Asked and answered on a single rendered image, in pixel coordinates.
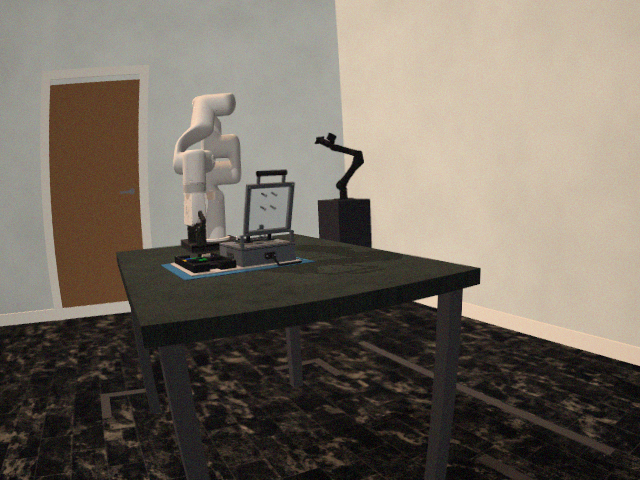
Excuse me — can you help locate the green circuit board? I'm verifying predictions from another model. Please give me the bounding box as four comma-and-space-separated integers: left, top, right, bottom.
182, 254, 211, 261

